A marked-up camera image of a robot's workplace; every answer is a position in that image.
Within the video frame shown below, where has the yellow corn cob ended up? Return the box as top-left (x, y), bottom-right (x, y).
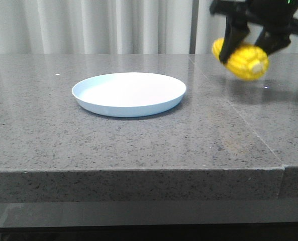
top-left (223, 41), bottom-right (269, 81)

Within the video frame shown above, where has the light blue round plate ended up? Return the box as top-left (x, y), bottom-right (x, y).
top-left (72, 72), bottom-right (186, 117)

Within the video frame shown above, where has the white pleated curtain left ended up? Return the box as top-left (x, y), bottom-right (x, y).
top-left (0, 1), bottom-right (195, 54)

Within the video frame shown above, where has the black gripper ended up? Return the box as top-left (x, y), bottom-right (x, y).
top-left (210, 0), bottom-right (298, 63)

